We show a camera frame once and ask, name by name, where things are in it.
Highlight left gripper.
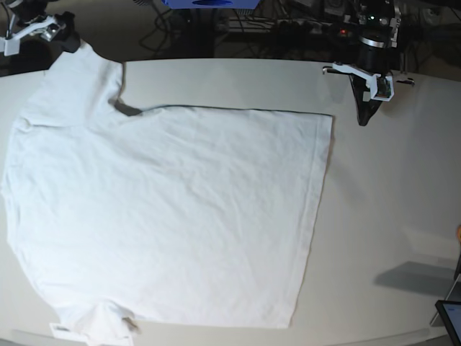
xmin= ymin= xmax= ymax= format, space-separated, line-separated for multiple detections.
xmin=349 ymin=45 xmax=390 ymax=126

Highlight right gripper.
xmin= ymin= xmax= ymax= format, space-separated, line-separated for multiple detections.
xmin=39 ymin=12 xmax=81 ymax=53

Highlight white T-shirt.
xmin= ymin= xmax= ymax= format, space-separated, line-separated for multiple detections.
xmin=1 ymin=44 xmax=333 ymax=345

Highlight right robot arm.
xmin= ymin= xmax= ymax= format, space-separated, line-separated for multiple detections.
xmin=1 ymin=0 xmax=81 ymax=56

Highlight power strip with red light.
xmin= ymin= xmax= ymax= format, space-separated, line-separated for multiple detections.
xmin=310 ymin=24 xmax=357 ymax=37

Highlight blue box overhead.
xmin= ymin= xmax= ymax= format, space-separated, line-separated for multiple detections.
xmin=162 ymin=0 xmax=259 ymax=9

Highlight white paper label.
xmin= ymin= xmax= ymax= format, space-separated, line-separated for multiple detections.
xmin=50 ymin=323 xmax=87 ymax=342

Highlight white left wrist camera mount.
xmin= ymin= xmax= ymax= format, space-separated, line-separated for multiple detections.
xmin=322 ymin=63 xmax=415 ymax=102

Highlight tablet with dark frame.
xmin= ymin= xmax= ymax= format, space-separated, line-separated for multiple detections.
xmin=435 ymin=300 xmax=460 ymax=346

